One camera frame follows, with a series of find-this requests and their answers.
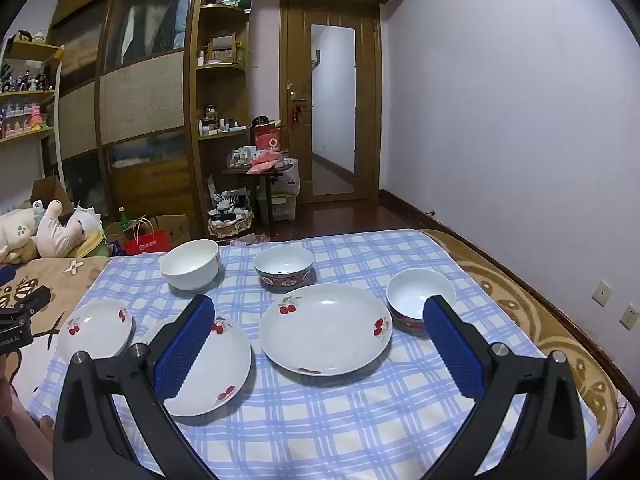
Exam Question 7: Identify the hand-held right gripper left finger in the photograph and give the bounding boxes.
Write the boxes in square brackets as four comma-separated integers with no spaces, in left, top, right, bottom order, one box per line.
[52,294,221,480]

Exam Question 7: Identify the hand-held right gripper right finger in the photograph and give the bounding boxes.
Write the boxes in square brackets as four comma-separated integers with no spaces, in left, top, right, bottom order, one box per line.
[420,294,587,480]

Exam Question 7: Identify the medium cherry print plate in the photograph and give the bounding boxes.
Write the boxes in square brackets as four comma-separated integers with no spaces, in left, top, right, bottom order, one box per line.
[142,316,252,418]

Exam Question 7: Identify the red patterned bowl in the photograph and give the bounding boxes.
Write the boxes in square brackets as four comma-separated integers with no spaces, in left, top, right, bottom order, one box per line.
[386,268,457,336]
[253,245,315,294]

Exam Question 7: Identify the small cherry print plate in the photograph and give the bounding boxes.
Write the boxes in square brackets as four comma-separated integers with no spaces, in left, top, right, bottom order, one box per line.
[56,300,135,363]

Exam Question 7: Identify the plain white bowl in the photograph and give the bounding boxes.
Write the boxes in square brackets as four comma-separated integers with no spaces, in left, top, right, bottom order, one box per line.
[160,239,221,292]

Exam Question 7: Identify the large cherry print plate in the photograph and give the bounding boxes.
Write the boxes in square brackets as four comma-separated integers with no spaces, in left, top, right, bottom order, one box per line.
[258,283,394,377]

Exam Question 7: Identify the person's left hand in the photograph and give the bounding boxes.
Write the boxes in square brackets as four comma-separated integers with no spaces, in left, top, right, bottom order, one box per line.
[0,375,55,466]

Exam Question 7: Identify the cream plush toy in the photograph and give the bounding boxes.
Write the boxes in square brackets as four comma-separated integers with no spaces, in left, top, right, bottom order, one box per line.
[0,200,47,264]

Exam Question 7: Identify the cardboard box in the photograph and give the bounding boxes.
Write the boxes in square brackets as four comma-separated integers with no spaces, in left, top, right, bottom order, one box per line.
[30,175,76,211]
[154,214,192,249]

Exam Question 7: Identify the white haired plush toy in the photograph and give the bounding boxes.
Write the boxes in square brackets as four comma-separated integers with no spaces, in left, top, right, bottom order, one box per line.
[70,202,107,242]

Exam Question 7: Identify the red paper bag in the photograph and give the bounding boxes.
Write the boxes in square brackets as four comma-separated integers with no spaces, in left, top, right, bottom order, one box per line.
[123,216,171,257]

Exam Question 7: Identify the wicker basket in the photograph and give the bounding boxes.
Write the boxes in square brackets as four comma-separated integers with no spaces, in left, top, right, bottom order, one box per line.
[207,207,255,239]

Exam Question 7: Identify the blue plaid cloth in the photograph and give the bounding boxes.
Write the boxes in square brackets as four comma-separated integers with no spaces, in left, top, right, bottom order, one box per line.
[27,228,601,480]

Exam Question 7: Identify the zebra plush toy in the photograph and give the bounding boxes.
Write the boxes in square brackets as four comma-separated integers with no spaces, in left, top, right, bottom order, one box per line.
[212,187,249,217]

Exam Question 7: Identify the clear plastic storage box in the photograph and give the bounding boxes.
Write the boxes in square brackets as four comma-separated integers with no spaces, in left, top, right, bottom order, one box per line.
[256,191,299,224]

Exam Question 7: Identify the black side table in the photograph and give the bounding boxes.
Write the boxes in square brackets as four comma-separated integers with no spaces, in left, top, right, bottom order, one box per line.
[222,164,296,227]

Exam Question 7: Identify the pink cloth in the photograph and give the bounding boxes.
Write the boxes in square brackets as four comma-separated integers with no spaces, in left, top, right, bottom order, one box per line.
[249,152,282,175]

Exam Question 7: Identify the white plastic bag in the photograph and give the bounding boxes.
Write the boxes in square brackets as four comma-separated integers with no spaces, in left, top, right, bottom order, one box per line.
[272,157,301,196]

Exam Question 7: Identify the wooden corner shelf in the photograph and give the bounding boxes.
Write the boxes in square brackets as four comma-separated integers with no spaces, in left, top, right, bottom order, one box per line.
[192,2,252,241]

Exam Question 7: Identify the wooden wardrobe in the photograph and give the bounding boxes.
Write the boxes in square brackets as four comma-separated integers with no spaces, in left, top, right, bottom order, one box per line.
[47,0,208,233]

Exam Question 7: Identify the red gift bag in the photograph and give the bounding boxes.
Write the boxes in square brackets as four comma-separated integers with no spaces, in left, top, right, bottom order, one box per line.
[250,122,282,158]

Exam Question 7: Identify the door mirror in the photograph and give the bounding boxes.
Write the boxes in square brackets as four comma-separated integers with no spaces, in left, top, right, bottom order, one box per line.
[311,24,357,197]

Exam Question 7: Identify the small wooden shelf cabinet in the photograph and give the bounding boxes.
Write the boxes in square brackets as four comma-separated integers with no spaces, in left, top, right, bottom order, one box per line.
[210,32,237,64]

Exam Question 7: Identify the wooden door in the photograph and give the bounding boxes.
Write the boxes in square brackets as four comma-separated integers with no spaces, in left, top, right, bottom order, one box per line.
[279,0,383,206]

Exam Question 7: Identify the wall shelf with figurines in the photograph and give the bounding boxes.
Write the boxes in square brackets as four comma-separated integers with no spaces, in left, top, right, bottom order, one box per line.
[0,30,65,145]

